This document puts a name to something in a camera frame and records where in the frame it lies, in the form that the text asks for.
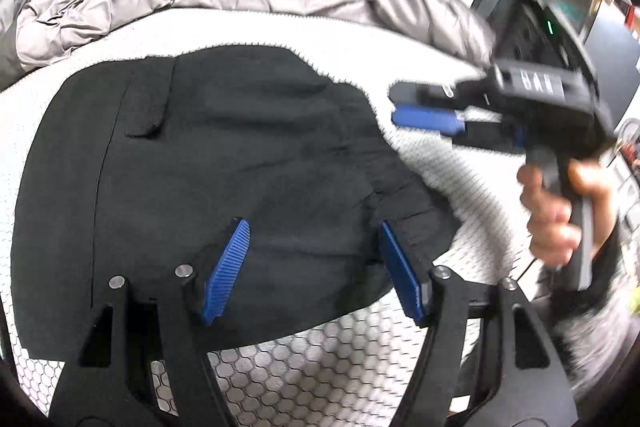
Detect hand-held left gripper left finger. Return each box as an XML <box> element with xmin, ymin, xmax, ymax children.
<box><xmin>50</xmin><ymin>217</ymin><xmax>251</xmax><ymax>427</ymax></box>

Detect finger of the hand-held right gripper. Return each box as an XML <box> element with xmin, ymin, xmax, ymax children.
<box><xmin>391</xmin><ymin>106</ymin><xmax>501</xmax><ymax>142</ymax></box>
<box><xmin>387</xmin><ymin>79</ymin><xmax>493</xmax><ymax>108</ymax></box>

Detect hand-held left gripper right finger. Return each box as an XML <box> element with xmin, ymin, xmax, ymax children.
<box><xmin>377</xmin><ymin>221</ymin><xmax>576</xmax><ymax>427</ymax></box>

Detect black pants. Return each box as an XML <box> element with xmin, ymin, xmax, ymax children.
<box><xmin>10</xmin><ymin>46</ymin><xmax>461</xmax><ymax>360</ymax></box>

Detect person's right forearm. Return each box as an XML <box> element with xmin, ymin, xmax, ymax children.
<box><xmin>535</xmin><ymin>217</ymin><xmax>640</xmax><ymax>398</ymax></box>

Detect person's right hand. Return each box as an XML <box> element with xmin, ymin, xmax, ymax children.
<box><xmin>517</xmin><ymin>159</ymin><xmax>621</xmax><ymax>270</ymax></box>

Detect white patterned mattress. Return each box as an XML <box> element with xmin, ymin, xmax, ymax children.
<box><xmin>0</xmin><ymin>7</ymin><xmax>541</xmax><ymax>427</ymax></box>

